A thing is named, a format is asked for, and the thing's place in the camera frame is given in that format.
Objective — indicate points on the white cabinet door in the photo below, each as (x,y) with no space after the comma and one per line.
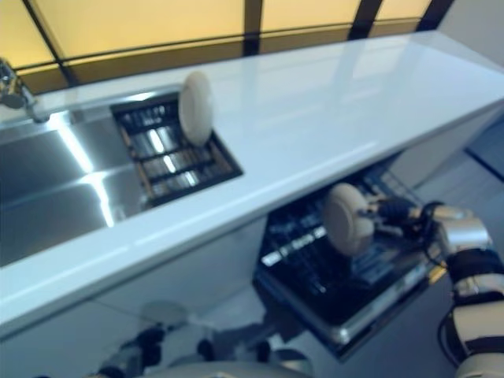
(59,334)

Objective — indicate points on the black sink drying rack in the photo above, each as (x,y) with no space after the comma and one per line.
(173,165)

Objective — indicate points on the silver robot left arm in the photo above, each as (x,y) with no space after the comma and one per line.
(118,362)

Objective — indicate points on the chrome kitchen faucet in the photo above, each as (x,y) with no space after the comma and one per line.
(15,98)

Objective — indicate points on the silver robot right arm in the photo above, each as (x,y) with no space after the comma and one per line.
(468,236)

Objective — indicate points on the stainless steel sink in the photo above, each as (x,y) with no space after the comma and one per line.
(51,177)

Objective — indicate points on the cream ceramic plate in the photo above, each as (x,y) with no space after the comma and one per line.
(195,108)
(346,220)

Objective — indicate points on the black window frame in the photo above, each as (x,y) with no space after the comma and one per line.
(252,43)

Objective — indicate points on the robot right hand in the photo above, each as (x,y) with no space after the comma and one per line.
(397,216)

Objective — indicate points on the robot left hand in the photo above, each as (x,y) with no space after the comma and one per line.
(149,340)

